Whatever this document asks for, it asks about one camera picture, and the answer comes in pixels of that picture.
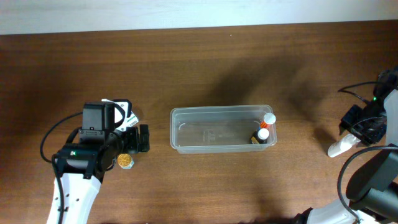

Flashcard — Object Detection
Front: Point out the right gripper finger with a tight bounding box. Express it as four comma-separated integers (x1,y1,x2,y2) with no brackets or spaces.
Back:
341,105,363,123
339,121,356,136

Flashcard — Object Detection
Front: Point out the orange tube white cap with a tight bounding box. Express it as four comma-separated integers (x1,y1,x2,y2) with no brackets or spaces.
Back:
259,113,276,129

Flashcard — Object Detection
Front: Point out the dark bottle white cap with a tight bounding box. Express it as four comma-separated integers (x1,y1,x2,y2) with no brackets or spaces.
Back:
250,128,270,144

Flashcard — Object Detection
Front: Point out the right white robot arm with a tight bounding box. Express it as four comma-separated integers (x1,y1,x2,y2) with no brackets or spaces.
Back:
291,68,397,224

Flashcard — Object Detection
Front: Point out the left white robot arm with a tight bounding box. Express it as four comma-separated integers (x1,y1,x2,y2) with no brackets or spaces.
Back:
44,99,150,223

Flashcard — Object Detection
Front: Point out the clear plastic container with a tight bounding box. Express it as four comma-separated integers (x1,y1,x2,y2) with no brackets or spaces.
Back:
170,105,277,154

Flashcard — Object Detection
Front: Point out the white Panadol box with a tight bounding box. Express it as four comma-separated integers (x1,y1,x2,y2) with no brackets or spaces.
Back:
126,112,139,127

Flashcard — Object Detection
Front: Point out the gold lid balm jar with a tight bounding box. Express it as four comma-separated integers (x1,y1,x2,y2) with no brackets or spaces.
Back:
117,154,134,169

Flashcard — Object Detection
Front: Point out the white spray bottle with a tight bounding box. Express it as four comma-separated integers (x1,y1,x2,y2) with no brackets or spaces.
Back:
327,134,361,157

